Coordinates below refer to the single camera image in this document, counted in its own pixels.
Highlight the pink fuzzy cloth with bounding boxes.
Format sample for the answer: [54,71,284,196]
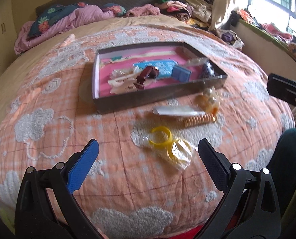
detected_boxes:
[124,4,161,18]

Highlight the orange cloud pattern blanket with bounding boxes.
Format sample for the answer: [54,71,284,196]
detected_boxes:
[0,25,295,239]

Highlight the cream curtain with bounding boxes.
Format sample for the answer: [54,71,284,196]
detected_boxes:
[210,0,253,30]

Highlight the small blue box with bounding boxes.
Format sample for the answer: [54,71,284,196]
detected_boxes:
[171,65,192,82]

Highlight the orange hair accessories in bag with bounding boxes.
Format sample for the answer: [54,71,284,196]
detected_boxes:
[196,86,221,116]

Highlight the clear flat plastic packet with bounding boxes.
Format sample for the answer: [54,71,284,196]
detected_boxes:
[152,105,205,117]

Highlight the fabric basket of clothes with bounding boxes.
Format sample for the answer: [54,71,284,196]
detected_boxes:
[216,28,245,50]

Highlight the yellow plastic ring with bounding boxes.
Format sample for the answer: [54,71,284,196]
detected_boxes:
[150,126,174,152]

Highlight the beige spiral cord bracelet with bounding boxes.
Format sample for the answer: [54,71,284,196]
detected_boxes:
[181,113,217,128]

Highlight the window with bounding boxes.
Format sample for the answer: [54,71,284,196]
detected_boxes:
[242,0,296,45]

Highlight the tan bedsheet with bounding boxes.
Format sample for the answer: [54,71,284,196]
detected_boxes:
[19,14,195,60]

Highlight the pink quilt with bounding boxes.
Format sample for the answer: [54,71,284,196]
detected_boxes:
[14,4,118,55]

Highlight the white hair clip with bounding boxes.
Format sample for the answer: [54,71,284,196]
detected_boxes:
[107,69,138,95]

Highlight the dark floral pillow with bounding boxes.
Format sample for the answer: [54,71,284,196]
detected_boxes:
[28,4,75,39]
[101,3,127,18]

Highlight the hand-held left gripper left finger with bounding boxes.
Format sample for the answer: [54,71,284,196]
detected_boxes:
[15,139,100,239]

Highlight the brown strap watch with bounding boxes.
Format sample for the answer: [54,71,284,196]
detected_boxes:
[134,66,159,90]

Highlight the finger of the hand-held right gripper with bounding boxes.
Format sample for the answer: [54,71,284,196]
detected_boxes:
[267,73,296,116]

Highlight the person's right leg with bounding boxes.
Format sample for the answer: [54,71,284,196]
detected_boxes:
[266,128,296,192]

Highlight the dark beaded jewelry bag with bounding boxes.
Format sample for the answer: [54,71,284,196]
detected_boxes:
[200,61,217,79]

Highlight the green chair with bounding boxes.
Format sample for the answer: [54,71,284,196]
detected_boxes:
[280,179,296,229]

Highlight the green window seat mat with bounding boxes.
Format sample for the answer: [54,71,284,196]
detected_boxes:
[237,20,296,66]

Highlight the dark shallow cardboard box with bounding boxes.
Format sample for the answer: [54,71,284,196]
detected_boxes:
[92,41,228,115]

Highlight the clothes on window seat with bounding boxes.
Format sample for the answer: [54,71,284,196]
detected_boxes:
[229,9,296,63]

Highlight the pile of clothes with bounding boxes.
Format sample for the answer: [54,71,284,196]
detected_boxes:
[155,0,215,28]

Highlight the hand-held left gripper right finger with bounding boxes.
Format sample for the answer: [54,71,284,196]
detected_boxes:
[198,139,281,239]

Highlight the clear bag with yellow ring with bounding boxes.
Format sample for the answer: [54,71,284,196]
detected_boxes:
[163,138,198,172]

